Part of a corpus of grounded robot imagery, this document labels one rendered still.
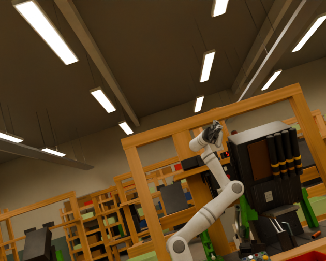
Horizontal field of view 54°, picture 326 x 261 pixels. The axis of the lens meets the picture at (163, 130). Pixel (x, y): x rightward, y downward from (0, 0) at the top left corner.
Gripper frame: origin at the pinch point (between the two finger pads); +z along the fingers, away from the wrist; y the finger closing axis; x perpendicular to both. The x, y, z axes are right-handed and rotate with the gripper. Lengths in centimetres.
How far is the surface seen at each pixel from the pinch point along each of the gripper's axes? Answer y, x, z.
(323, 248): -41, 79, -29
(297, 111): 62, 89, -79
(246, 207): -24, 45, -58
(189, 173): -6, 13, -88
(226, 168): 4, 39, -83
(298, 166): 4, 65, -36
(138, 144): 11, -26, -106
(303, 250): -44, 70, -33
